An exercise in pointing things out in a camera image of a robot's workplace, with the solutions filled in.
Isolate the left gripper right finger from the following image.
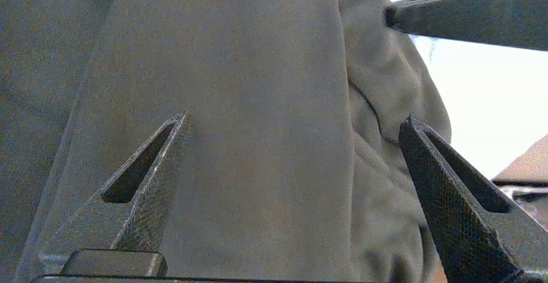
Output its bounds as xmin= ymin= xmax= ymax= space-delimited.
xmin=398 ymin=114 xmax=548 ymax=283

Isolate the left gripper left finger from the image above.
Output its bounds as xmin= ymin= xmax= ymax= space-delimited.
xmin=39 ymin=112 xmax=189 ymax=277

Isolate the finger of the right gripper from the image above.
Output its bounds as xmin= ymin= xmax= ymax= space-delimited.
xmin=384 ymin=0 xmax=548 ymax=52

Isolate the black hooded sweatshirt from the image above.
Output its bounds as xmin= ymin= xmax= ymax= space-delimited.
xmin=0 ymin=0 xmax=452 ymax=283

